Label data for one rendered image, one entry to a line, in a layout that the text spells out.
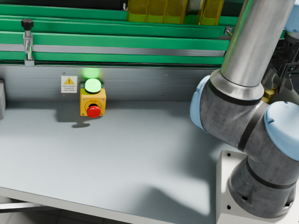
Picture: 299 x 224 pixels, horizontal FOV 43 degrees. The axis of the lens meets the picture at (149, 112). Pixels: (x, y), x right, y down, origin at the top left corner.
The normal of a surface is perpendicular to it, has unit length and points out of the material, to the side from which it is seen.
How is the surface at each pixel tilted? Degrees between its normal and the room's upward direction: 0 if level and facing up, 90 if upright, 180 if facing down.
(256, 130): 58
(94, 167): 0
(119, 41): 90
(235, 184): 75
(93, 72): 90
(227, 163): 5
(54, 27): 90
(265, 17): 86
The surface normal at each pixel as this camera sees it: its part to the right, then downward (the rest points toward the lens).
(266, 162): -0.65, 0.50
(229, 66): -0.84, 0.16
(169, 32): 0.18, 0.63
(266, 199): -0.22, 0.38
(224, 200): 0.11, -0.73
